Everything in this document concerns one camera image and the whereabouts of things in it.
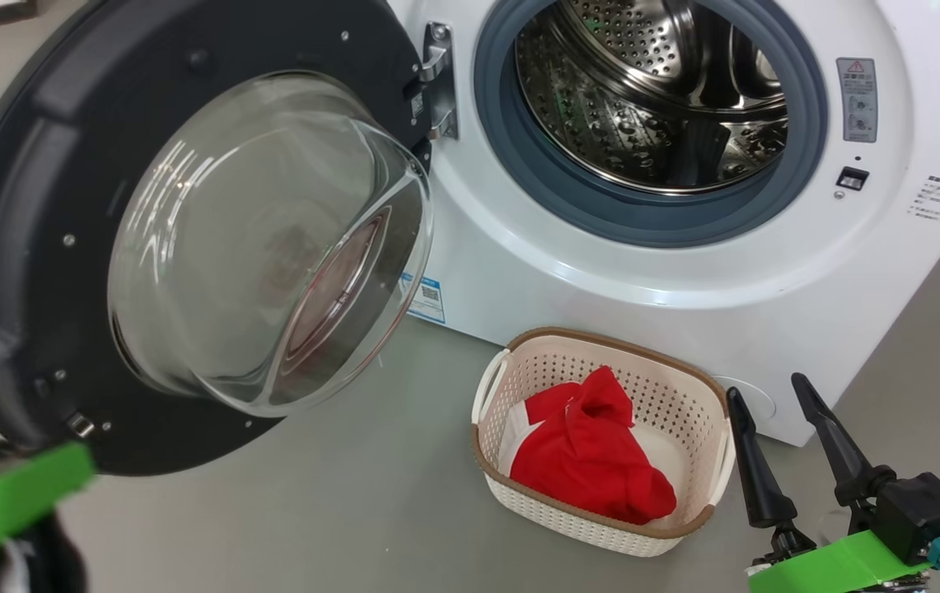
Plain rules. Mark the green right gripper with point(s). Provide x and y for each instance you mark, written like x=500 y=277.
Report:
x=840 y=568

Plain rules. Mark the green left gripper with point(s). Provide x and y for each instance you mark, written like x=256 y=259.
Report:
x=8 y=502

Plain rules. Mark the red and white garment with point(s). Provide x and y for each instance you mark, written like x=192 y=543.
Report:
x=593 y=469

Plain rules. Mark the black round glass machine door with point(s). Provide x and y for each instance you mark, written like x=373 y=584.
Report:
x=33 y=206

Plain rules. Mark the cream laundry basket brown rim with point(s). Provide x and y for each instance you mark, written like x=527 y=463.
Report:
x=601 y=535

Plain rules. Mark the white washing machine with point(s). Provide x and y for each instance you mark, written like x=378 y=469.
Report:
x=684 y=296

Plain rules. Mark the black door lock slot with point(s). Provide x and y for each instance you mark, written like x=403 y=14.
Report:
x=853 y=179

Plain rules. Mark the metal door hinge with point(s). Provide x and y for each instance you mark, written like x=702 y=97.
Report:
x=439 y=82

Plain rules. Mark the round filter cover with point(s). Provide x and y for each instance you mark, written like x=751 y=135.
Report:
x=758 y=399

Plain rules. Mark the grey warning sticker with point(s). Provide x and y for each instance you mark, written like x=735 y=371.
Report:
x=857 y=99

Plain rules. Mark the steel perforated washer drum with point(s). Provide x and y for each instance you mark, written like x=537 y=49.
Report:
x=643 y=107

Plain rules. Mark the blue energy label sticker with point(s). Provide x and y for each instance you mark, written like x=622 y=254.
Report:
x=427 y=298

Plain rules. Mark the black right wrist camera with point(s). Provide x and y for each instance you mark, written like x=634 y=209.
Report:
x=927 y=511

